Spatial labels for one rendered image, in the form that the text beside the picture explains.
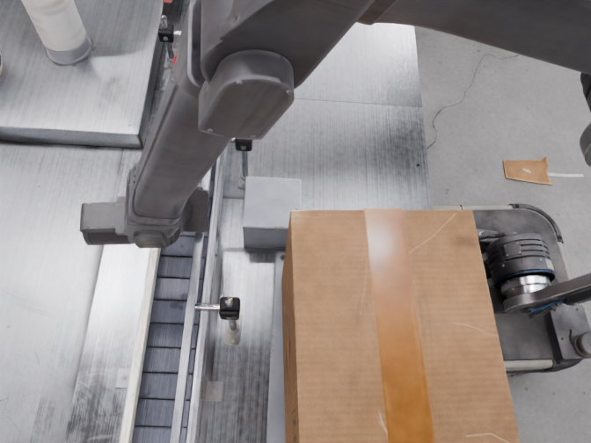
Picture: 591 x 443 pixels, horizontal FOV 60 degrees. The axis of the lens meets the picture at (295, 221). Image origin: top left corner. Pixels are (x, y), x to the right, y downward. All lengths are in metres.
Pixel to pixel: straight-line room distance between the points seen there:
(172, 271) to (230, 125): 0.60
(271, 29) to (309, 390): 0.42
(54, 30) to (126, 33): 0.16
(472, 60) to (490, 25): 2.24
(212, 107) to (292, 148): 0.77
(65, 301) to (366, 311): 0.55
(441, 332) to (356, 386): 0.12
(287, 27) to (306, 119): 0.84
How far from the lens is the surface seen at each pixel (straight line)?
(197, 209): 0.78
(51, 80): 1.15
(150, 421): 0.83
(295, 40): 0.26
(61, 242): 1.01
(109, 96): 1.09
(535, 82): 2.58
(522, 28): 0.31
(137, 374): 0.81
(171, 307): 0.86
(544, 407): 1.94
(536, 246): 1.59
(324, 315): 0.60
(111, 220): 0.68
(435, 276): 0.65
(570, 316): 1.72
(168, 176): 0.47
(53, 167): 1.09
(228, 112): 0.28
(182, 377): 0.75
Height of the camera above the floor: 1.70
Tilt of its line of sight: 64 degrees down
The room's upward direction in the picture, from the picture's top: 9 degrees clockwise
